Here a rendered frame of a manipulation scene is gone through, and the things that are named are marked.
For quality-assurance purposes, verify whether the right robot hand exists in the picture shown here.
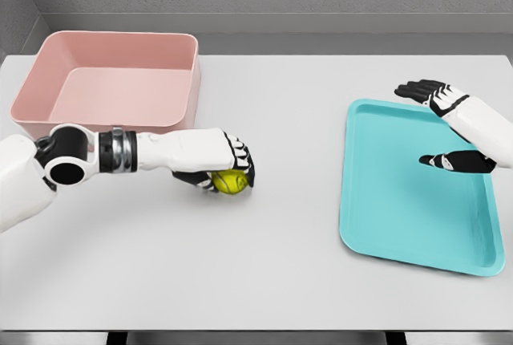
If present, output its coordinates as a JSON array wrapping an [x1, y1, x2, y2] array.
[[394, 79, 499, 175]]

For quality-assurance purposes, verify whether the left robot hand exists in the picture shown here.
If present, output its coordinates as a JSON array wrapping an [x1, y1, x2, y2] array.
[[172, 127, 257, 193]]

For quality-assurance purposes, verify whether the pink basket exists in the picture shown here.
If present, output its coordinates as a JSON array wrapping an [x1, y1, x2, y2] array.
[[8, 30, 201, 140]]

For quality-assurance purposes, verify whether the blue tray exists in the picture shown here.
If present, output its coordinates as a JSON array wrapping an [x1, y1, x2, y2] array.
[[338, 98, 506, 278]]

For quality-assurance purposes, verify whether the yellow tennis ball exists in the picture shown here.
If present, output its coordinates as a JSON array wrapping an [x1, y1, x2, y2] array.
[[211, 168, 248, 195]]

